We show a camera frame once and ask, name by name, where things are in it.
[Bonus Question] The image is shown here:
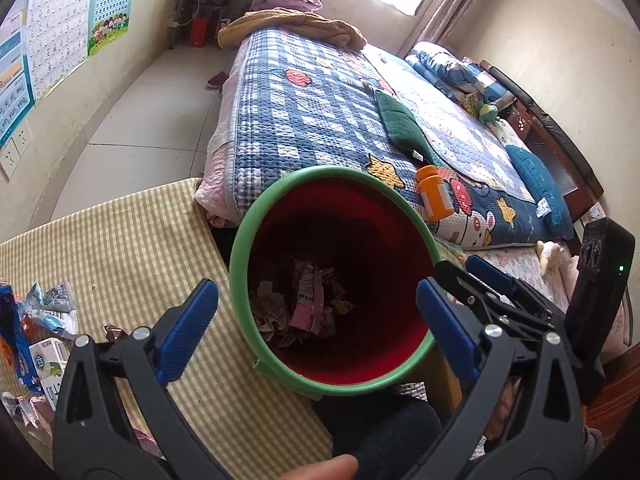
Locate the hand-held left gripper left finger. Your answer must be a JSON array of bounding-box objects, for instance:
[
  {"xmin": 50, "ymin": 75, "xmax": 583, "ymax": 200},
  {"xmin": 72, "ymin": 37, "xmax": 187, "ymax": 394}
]
[{"xmin": 52, "ymin": 279, "xmax": 233, "ymax": 480}]

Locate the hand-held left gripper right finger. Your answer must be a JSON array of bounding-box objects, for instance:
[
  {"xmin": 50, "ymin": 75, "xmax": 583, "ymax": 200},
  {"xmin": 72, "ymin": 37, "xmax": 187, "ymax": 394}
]
[{"xmin": 405, "ymin": 279, "xmax": 586, "ymax": 480}]

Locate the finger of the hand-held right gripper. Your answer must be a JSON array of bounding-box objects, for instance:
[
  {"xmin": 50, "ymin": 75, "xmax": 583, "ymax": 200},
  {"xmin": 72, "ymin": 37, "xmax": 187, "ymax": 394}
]
[
  {"xmin": 434, "ymin": 261, "xmax": 551, "ymax": 336},
  {"xmin": 467, "ymin": 255, "xmax": 566, "ymax": 333}
]

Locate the red bucket with green rim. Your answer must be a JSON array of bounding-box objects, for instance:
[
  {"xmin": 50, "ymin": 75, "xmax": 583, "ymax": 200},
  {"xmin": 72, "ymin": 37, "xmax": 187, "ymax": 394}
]
[{"xmin": 229, "ymin": 166, "xmax": 441, "ymax": 401}]

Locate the yellow black small wrapper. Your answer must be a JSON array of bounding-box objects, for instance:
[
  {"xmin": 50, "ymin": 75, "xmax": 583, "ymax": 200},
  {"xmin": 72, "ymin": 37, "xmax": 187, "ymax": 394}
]
[{"xmin": 330, "ymin": 285, "xmax": 357, "ymax": 317}]

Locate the pink wrapper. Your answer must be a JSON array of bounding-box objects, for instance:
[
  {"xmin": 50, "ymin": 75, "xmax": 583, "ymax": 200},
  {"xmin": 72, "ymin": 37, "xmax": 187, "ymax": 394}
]
[{"xmin": 131, "ymin": 427, "xmax": 163, "ymax": 461}]

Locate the pink foil bag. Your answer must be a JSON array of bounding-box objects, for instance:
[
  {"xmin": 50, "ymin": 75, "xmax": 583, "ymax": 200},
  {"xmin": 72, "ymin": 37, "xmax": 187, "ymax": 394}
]
[{"xmin": 291, "ymin": 260, "xmax": 337, "ymax": 337}]

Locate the light blue tissue packet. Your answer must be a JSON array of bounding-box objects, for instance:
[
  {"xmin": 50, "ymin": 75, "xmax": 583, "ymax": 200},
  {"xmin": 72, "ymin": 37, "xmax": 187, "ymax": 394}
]
[{"xmin": 22, "ymin": 281, "xmax": 80, "ymax": 339}]

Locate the white milk carton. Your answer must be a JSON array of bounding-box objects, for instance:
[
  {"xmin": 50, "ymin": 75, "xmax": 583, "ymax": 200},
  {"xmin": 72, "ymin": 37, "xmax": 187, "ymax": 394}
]
[{"xmin": 27, "ymin": 338, "xmax": 69, "ymax": 411}]

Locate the blue cookie wrapper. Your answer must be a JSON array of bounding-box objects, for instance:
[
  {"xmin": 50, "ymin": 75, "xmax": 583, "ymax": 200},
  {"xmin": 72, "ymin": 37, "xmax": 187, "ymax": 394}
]
[{"xmin": 0, "ymin": 284, "xmax": 43, "ymax": 395}]

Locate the white red wrapper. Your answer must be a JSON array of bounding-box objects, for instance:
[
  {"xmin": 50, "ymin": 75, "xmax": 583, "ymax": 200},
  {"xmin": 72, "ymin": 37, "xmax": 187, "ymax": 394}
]
[{"xmin": 0, "ymin": 390, "xmax": 56, "ymax": 441}]

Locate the person's left hand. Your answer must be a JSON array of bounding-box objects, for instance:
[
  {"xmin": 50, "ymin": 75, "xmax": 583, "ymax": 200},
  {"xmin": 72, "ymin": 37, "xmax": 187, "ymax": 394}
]
[{"xmin": 280, "ymin": 454, "xmax": 359, "ymax": 480}]

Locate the children's picture book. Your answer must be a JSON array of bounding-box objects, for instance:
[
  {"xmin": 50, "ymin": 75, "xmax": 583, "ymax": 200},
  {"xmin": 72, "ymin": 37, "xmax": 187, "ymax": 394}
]
[{"xmin": 435, "ymin": 237, "xmax": 473, "ymax": 267}]

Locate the white plush toy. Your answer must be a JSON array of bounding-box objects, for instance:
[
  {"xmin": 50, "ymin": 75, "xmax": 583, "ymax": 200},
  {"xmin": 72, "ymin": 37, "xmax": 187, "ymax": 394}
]
[{"xmin": 537, "ymin": 241, "xmax": 561, "ymax": 277}]

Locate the orange plastic bottle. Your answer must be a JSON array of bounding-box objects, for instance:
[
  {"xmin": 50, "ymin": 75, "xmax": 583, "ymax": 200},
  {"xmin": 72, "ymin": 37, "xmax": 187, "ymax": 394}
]
[{"xmin": 416, "ymin": 165, "xmax": 455, "ymax": 222}]

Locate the blue small pillow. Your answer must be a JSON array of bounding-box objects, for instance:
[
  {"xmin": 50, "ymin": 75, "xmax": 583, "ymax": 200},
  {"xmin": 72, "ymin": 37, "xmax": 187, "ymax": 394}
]
[{"xmin": 505, "ymin": 145, "xmax": 576, "ymax": 238}]

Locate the person's dark trouser leg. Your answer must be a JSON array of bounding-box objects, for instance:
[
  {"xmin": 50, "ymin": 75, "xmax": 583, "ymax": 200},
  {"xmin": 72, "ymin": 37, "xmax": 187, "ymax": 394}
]
[{"xmin": 312, "ymin": 392, "xmax": 443, "ymax": 480}]

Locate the dark padded headboard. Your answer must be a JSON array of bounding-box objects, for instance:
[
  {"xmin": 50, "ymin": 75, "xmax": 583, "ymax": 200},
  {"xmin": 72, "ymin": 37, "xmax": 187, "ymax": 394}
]
[{"xmin": 480, "ymin": 60, "xmax": 606, "ymax": 201}]

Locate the pink bedsheet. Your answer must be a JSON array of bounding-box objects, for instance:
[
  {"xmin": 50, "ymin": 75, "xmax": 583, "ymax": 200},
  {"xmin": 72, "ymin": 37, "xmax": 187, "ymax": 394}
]
[{"xmin": 195, "ymin": 40, "xmax": 251, "ymax": 226}]

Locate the dark green cloth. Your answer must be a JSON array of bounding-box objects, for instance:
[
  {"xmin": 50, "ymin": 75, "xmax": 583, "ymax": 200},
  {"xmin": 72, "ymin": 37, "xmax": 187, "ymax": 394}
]
[{"xmin": 375, "ymin": 91, "xmax": 443, "ymax": 167}]

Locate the blue folded bedding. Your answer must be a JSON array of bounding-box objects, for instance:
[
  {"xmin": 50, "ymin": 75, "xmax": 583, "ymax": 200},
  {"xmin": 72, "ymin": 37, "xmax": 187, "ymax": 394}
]
[{"xmin": 405, "ymin": 41, "xmax": 516, "ymax": 103}]

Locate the bed with patchwork quilt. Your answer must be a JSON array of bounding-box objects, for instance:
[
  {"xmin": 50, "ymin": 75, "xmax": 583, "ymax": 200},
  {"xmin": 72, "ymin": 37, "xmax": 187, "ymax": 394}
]
[{"xmin": 227, "ymin": 27, "xmax": 576, "ymax": 251}]

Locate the pink patterned curtain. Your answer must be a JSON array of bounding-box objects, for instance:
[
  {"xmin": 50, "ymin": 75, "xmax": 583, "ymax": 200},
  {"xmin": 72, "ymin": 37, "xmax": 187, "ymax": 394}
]
[{"xmin": 400, "ymin": 0, "xmax": 511, "ymax": 58}]

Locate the mustard brown blanket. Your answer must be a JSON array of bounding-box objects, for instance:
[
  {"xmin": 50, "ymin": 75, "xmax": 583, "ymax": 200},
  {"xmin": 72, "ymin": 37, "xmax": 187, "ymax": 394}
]
[{"xmin": 217, "ymin": 8, "xmax": 368, "ymax": 51}]

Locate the green number chart poster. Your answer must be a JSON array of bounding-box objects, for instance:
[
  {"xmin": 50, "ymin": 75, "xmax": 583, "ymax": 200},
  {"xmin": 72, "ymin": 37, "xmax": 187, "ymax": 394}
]
[{"xmin": 87, "ymin": 0, "xmax": 140, "ymax": 57}]

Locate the white character chart poster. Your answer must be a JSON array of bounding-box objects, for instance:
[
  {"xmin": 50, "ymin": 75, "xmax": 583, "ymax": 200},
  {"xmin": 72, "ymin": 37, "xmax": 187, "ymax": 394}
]
[{"xmin": 25, "ymin": 0, "xmax": 96, "ymax": 101}]

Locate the blue phonics wall poster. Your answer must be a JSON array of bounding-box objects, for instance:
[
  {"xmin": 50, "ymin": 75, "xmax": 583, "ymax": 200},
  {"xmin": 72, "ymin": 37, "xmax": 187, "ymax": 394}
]
[{"xmin": 0, "ymin": 7, "xmax": 37, "ymax": 138}]

